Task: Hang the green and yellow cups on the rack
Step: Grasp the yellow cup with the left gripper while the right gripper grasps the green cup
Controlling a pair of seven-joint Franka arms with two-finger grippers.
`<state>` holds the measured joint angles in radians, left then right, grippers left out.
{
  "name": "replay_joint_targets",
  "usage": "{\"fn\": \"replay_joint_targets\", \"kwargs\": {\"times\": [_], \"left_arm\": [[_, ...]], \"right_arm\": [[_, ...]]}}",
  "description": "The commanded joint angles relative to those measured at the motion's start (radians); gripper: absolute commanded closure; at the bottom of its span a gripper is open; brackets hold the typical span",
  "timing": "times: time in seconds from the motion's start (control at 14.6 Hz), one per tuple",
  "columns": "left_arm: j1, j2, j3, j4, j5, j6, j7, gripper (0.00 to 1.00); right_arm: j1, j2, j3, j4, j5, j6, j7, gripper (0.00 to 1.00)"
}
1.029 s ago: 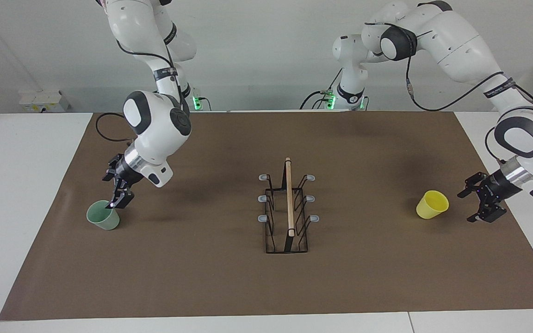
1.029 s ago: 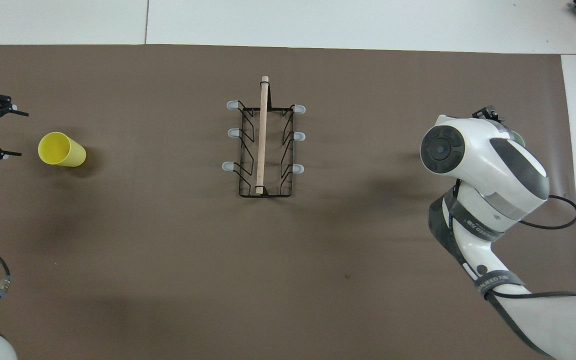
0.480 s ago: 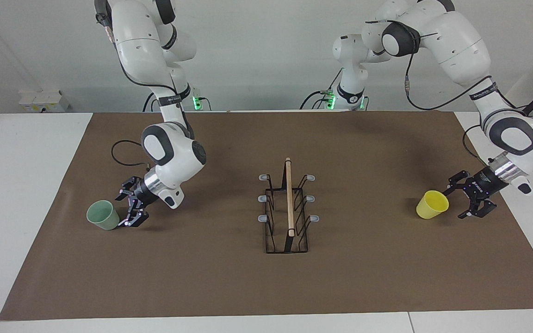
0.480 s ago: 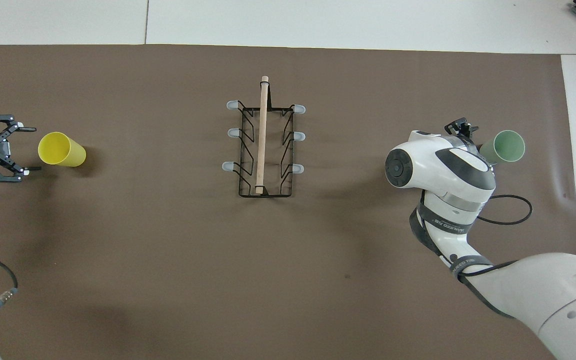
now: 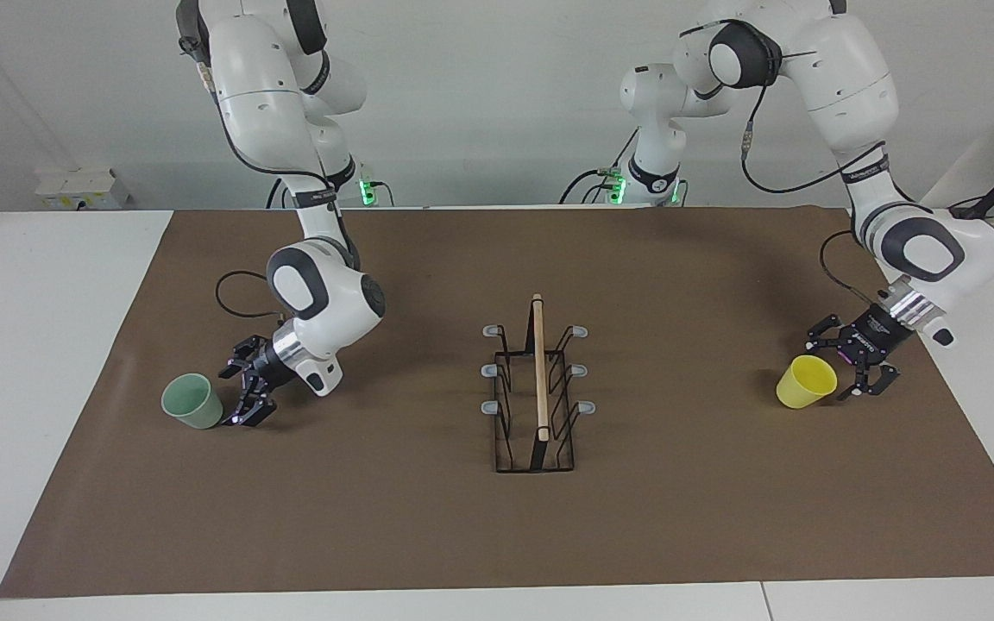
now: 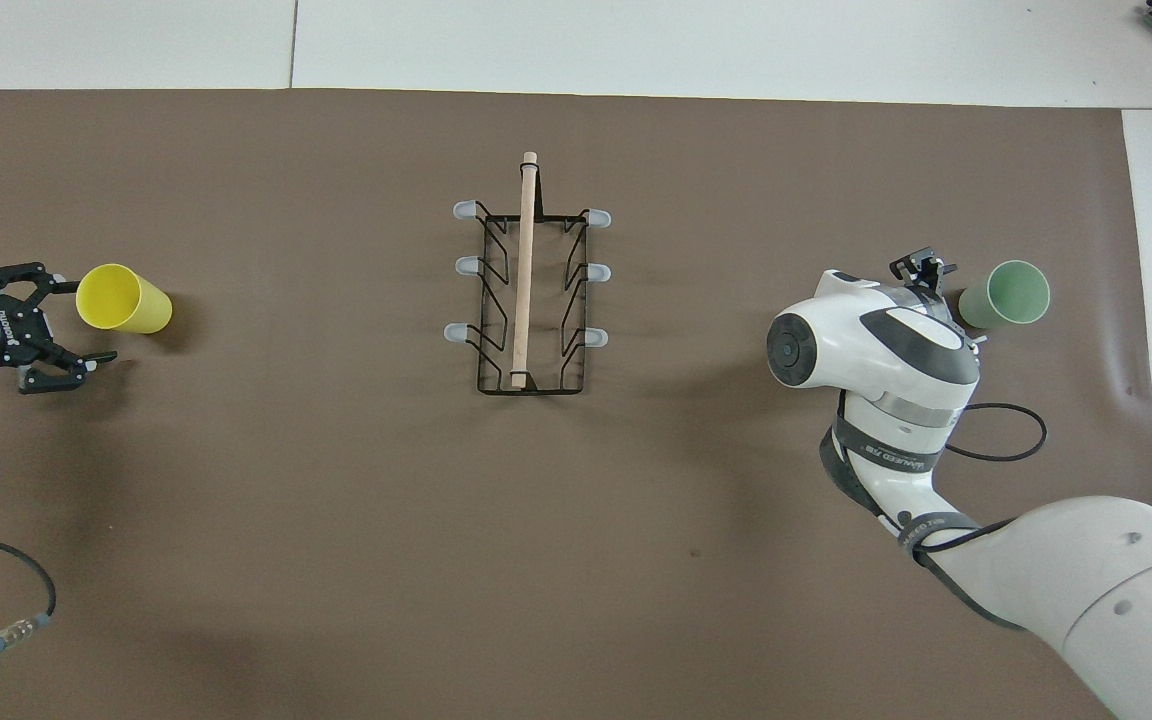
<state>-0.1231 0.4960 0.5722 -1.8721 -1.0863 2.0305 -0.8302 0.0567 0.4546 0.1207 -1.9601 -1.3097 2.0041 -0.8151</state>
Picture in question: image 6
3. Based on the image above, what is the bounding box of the pale green plastic cup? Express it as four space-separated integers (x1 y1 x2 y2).
957 259 1051 330

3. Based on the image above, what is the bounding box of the yellow plastic cup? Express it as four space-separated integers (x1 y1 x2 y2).
75 263 174 334

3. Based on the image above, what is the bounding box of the black wire cup rack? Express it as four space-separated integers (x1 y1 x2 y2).
443 151 613 397

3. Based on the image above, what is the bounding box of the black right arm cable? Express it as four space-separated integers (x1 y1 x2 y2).
821 403 1049 631

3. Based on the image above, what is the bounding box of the brown table mat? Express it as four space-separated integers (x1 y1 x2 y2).
0 88 1152 720

